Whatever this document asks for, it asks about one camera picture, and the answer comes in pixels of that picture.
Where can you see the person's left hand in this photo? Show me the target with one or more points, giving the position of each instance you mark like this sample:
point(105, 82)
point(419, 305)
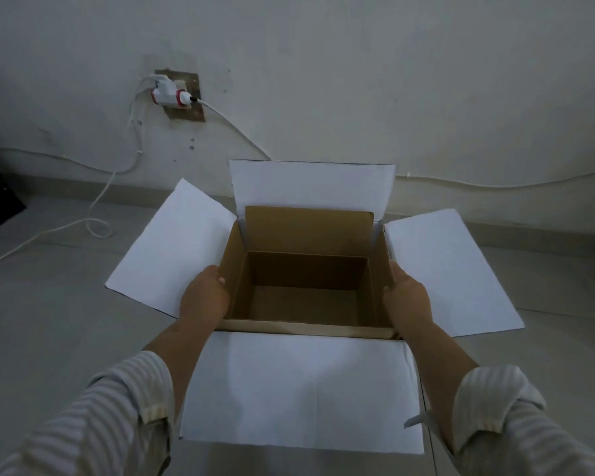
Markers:
point(204, 294)

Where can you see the person's right hand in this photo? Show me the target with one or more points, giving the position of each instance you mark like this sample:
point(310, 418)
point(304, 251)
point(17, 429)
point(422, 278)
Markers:
point(407, 299)

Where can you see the small brown cardboard box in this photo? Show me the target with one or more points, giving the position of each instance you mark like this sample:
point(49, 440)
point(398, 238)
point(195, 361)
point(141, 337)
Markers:
point(307, 232)

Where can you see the large white cardboard box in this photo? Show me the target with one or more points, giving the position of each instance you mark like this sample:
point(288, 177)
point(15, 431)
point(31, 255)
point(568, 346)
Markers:
point(302, 391)

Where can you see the person's left forearm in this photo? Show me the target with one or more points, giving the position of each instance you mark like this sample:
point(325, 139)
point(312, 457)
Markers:
point(183, 351)

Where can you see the person's right forearm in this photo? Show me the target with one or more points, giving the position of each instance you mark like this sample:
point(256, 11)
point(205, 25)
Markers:
point(441, 371)

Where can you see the striped left shirt sleeve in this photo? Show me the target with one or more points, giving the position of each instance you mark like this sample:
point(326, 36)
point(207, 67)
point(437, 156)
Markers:
point(94, 416)

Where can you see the striped shirt sleeve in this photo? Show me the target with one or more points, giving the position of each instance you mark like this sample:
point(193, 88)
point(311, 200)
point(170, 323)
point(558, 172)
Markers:
point(520, 431)
point(94, 416)

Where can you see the striped right shirt sleeve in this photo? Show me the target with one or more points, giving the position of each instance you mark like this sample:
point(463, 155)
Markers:
point(520, 431)

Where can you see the white plug adapter in socket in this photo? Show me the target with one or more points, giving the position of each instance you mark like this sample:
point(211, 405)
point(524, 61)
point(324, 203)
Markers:
point(191, 112)

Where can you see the white red plug adapter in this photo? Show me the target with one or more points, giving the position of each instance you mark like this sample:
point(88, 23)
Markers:
point(171, 94)

